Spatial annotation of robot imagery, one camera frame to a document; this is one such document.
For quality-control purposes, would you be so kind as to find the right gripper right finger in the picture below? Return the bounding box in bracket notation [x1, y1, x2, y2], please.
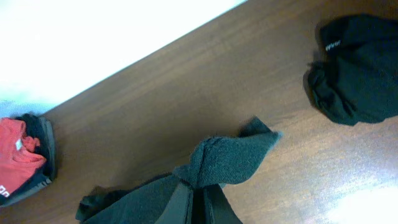
[203, 184, 242, 224]

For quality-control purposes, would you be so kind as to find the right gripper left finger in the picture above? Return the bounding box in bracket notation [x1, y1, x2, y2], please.
[155, 183, 193, 224]

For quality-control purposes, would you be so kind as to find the dark green t-shirt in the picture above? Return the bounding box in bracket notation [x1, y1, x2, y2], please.
[75, 117, 282, 224]

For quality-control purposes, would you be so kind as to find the folded grey garment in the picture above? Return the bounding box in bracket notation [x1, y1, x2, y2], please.
[1, 114, 57, 207]

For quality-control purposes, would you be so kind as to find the folded red printed t-shirt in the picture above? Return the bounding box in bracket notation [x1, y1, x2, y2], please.
[1, 118, 47, 198]

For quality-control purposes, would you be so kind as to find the black garment pile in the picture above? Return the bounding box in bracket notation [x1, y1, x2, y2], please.
[307, 14, 397, 126]

